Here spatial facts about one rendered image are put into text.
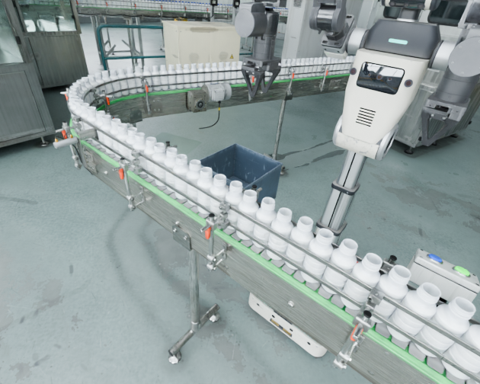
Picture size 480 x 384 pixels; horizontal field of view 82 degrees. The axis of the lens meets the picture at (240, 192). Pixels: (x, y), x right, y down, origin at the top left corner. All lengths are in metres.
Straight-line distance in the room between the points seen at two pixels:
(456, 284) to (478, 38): 0.54
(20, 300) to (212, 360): 1.24
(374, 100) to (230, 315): 1.42
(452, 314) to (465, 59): 0.48
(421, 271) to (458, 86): 0.45
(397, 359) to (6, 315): 2.01
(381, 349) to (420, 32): 0.97
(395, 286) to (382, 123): 0.64
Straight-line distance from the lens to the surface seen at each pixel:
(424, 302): 0.73
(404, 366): 0.84
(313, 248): 0.74
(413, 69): 1.13
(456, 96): 0.68
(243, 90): 2.55
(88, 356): 1.89
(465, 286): 0.87
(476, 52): 0.60
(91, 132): 1.43
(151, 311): 1.93
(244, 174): 1.59
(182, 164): 0.96
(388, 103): 1.16
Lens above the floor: 1.63
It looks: 36 degrees down
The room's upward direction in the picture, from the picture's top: 5 degrees clockwise
